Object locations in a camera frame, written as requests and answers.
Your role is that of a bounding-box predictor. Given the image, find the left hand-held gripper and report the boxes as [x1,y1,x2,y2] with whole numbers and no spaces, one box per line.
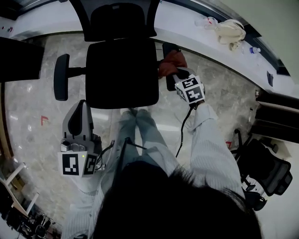
[57,99,103,178]

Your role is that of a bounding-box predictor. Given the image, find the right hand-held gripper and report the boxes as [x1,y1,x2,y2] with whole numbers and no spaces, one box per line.
[172,67,206,105]

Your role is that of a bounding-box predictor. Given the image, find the red-brown cloth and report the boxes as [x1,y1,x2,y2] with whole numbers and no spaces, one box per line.
[157,50,188,79]

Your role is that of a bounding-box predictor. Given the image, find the person's left forearm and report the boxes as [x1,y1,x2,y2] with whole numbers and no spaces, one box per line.
[74,177,108,215]

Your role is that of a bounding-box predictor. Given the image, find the person's right forearm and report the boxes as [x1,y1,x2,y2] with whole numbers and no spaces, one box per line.
[188,102,231,164]

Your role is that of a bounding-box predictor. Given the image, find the beige bag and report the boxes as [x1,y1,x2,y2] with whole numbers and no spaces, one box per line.
[214,19,247,51]

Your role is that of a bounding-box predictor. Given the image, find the white window ledge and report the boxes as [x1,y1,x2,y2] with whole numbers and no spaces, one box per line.
[0,0,299,95]

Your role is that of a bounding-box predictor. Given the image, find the clear plastic bag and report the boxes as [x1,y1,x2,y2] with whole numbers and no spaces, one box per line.
[194,16,219,30]

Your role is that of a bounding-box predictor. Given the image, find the black office chair with headrest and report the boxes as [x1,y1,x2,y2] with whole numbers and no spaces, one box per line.
[53,0,179,110]

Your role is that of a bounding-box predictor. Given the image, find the person's light blue jeans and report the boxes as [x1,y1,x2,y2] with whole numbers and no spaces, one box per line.
[115,108,170,164]

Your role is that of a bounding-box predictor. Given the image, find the large black screen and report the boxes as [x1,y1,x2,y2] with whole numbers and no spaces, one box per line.
[0,36,45,83]

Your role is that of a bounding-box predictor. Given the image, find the white metal rack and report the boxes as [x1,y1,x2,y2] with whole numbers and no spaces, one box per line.
[0,161,40,217]

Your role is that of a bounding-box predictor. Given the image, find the person's white striped shirt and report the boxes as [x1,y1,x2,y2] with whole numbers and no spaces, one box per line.
[61,144,245,239]

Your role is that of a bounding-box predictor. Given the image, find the black equipment pile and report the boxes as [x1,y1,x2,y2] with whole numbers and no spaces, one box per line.
[0,193,63,239]

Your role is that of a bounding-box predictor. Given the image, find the black mesh swivel chair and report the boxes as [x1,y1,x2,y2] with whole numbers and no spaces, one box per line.
[231,129,294,197]

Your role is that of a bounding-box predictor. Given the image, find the dark swivel chair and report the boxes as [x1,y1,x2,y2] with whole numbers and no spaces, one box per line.
[240,179,268,212]

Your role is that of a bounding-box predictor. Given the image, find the thin left gripper cable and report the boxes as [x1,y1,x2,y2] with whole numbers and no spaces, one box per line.
[95,139,115,171]

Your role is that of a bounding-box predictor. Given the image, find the black neck strap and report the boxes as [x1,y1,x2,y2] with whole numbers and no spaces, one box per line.
[116,137,148,180]

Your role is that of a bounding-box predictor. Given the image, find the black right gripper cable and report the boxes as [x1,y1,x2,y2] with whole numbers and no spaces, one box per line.
[175,104,197,159]

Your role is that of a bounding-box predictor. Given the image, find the black window sill rail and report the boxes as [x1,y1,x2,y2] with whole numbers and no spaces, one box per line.
[163,0,292,77]

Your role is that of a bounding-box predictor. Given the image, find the dark window frame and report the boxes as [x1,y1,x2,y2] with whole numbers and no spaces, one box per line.
[0,0,71,21]

